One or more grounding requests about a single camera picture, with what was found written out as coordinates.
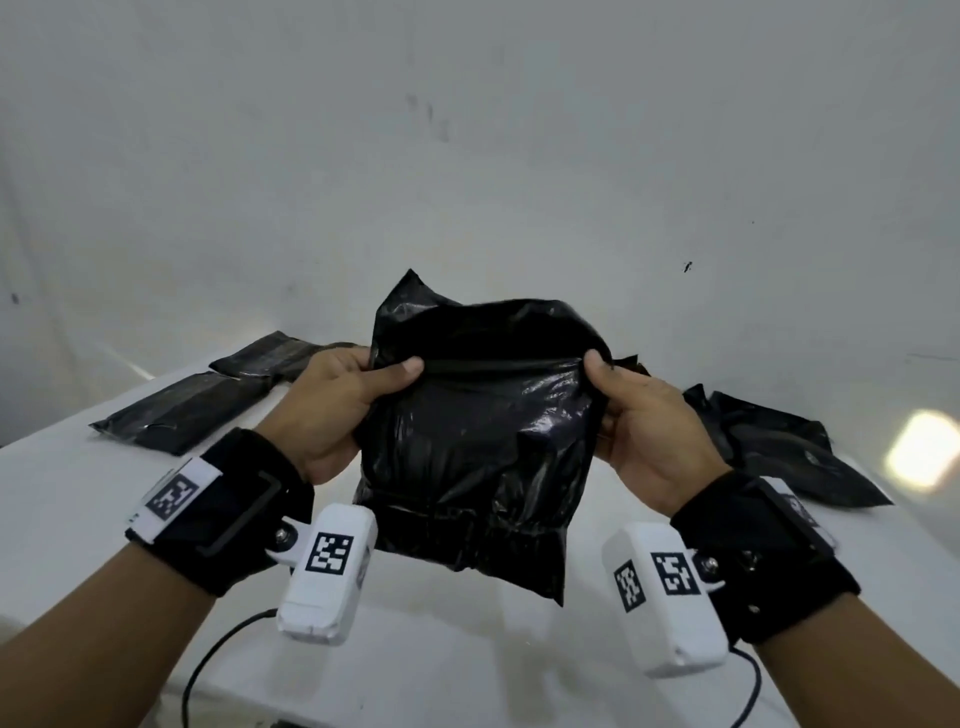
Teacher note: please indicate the black right wristband with markers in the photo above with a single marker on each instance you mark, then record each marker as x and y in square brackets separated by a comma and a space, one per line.
[750, 540]

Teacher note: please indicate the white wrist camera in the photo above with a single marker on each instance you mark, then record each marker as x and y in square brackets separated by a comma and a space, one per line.
[675, 630]
[322, 607]

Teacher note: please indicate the glossy black plastic bag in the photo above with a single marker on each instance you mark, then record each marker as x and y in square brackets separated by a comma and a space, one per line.
[480, 435]

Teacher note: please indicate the person's right forearm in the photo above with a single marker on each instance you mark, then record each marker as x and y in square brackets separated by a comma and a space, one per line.
[862, 667]

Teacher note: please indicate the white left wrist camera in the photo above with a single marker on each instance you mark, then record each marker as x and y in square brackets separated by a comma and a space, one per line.
[322, 607]

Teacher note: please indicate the person's right hand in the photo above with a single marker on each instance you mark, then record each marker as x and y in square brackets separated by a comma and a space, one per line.
[660, 442]

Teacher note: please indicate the person's left forearm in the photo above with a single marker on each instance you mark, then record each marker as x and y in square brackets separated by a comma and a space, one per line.
[90, 645]

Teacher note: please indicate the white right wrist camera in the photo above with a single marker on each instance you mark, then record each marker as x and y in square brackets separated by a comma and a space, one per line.
[675, 630]

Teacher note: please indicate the row of black plastic packets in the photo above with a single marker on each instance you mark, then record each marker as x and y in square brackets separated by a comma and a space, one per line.
[780, 450]

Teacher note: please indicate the person's left hand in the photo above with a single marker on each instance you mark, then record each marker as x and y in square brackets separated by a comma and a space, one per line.
[322, 412]

